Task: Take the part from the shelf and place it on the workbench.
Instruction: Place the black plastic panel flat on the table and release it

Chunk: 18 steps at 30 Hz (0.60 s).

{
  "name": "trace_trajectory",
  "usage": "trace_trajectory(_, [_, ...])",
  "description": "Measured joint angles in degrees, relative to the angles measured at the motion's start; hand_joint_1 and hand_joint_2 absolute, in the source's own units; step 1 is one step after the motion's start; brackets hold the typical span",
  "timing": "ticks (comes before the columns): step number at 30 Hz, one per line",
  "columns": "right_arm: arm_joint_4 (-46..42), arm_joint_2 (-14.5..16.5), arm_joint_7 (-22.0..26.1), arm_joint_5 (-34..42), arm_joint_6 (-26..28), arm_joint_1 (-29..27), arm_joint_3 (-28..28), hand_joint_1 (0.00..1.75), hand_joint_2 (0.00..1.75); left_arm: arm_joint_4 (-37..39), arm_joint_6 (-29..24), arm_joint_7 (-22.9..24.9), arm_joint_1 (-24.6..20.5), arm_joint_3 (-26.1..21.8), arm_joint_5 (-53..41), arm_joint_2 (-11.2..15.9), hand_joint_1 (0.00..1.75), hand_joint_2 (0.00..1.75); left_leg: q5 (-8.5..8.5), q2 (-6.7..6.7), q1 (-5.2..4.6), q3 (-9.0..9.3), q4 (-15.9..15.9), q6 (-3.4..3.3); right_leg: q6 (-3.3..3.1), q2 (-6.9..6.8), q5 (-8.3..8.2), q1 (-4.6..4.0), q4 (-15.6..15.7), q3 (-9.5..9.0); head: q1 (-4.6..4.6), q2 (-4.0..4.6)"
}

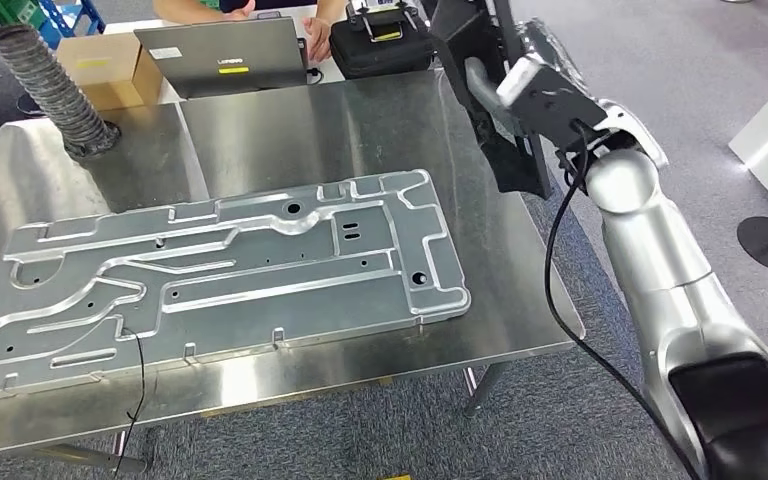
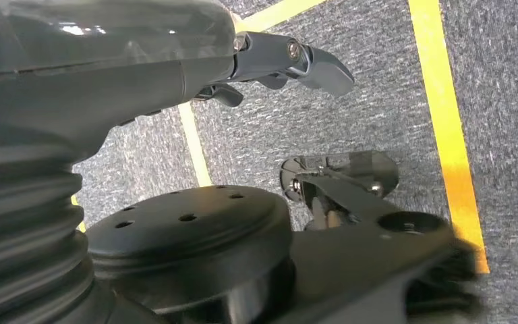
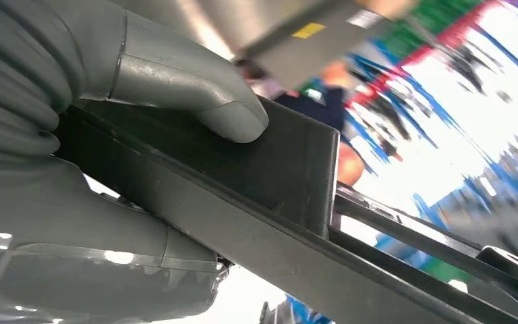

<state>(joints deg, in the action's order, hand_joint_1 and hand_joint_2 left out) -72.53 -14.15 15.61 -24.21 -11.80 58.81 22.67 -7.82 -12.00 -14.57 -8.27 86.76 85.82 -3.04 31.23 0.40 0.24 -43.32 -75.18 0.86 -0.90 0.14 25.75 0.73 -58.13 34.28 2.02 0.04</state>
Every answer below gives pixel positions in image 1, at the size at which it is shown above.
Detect person's right hand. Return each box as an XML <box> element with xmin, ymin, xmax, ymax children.
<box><xmin>221</xmin><ymin>0</ymin><xmax>257</xmax><ymax>21</ymax></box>

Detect person's left hand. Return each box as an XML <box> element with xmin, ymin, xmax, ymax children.
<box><xmin>302</xmin><ymin>16</ymin><xmax>334</xmax><ymax>64</ymax></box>

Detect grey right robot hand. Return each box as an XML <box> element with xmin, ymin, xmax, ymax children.
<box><xmin>462</xmin><ymin>16</ymin><xmax>594</xmax><ymax>134</ymax></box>

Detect long black plastic part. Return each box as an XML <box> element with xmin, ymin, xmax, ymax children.
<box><xmin>428</xmin><ymin>0</ymin><xmax>554</xmax><ymax>200</ymax></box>

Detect stainless steel workbench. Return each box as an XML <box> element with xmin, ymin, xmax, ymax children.
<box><xmin>0</xmin><ymin>66</ymin><xmax>587</xmax><ymax>475</ymax></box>

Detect person's torso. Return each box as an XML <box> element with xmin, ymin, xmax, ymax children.
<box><xmin>218</xmin><ymin>0</ymin><xmax>322</xmax><ymax>15</ymax></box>

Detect grey laptop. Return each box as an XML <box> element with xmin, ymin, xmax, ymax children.
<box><xmin>133</xmin><ymin>16</ymin><xmax>310</xmax><ymax>101</ymax></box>

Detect black carry case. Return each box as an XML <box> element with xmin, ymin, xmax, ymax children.
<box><xmin>328</xmin><ymin>3</ymin><xmax>435</xmax><ymax>81</ymax></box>

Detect black device yellow label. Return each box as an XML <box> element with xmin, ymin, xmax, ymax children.
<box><xmin>346</xmin><ymin>0</ymin><xmax>418</xmax><ymax>44</ymax></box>

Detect cardboard box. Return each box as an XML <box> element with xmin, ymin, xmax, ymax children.
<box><xmin>55</xmin><ymin>31</ymin><xmax>165</xmax><ymax>113</ymax></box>

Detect green plastic crate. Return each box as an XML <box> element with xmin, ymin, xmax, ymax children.
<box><xmin>0</xmin><ymin>0</ymin><xmax>47</xmax><ymax>48</ymax></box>

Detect stamped silver metal panel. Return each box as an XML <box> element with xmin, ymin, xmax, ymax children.
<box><xmin>0</xmin><ymin>168</ymin><xmax>473</xmax><ymax>404</ymax></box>

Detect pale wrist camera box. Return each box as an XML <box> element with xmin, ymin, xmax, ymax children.
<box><xmin>495</xmin><ymin>54</ymin><xmax>548</xmax><ymax>109</ymax></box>

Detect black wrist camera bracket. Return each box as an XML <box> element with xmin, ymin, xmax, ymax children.
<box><xmin>508</xmin><ymin>64</ymin><xmax>611</xmax><ymax>175</ymax></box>

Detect blue metal frame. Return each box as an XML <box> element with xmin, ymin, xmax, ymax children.
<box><xmin>38</xmin><ymin>0</ymin><xmax>107</xmax><ymax>51</ymax></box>

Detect black camera cable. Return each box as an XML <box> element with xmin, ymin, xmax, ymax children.
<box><xmin>544</xmin><ymin>122</ymin><xmax>703</xmax><ymax>480</ymax></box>

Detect grey corrugated hose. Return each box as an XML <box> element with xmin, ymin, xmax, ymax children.
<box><xmin>0</xmin><ymin>0</ymin><xmax>122</xmax><ymax>160</ymax></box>

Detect thin black wire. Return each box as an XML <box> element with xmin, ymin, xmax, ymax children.
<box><xmin>113</xmin><ymin>327</ymin><xmax>148</xmax><ymax>478</ymax></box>

